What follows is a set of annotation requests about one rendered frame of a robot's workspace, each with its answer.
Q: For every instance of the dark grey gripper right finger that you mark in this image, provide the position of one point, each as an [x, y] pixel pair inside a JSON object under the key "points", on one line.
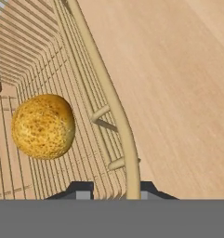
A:
{"points": [[149, 189]]}

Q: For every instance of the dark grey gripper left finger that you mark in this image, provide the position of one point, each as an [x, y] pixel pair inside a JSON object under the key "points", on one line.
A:
{"points": [[81, 188]]}

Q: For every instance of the round golden bread roll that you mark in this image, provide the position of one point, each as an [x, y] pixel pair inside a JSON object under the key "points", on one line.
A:
{"points": [[42, 126]]}

